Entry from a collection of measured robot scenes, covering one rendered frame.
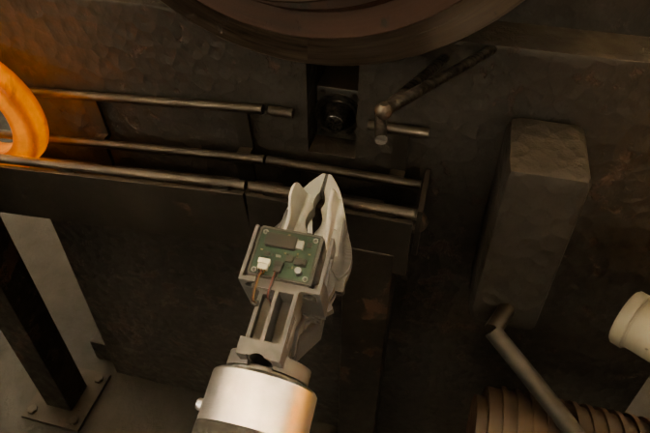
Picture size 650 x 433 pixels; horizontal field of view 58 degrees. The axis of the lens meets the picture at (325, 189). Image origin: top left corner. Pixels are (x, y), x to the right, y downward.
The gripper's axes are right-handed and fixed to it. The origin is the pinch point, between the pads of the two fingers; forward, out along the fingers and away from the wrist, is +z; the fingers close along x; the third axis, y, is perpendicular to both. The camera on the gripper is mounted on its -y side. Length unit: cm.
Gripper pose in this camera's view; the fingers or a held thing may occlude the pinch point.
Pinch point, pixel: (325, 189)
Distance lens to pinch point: 60.7
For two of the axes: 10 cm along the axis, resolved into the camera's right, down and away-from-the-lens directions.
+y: -0.8, -5.1, -8.5
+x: -9.7, -1.7, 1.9
